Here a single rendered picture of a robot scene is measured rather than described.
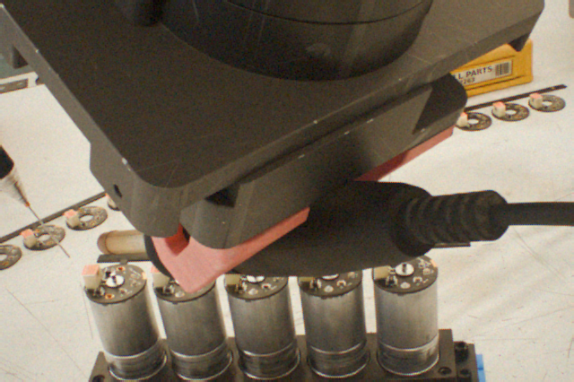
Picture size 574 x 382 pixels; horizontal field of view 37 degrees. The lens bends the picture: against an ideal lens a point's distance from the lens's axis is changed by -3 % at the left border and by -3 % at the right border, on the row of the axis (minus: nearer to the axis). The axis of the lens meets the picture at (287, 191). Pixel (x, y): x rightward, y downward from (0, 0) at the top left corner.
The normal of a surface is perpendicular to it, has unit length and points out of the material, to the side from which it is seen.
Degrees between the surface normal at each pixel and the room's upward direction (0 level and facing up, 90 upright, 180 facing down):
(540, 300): 0
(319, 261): 104
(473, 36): 28
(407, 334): 90
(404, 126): 118
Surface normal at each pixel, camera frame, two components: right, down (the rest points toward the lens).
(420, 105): 0.62, 0.69
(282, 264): -0.59, 0.68
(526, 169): -0.11, -0.85
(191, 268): -0.78, 0.50
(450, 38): 0.20, -0.60
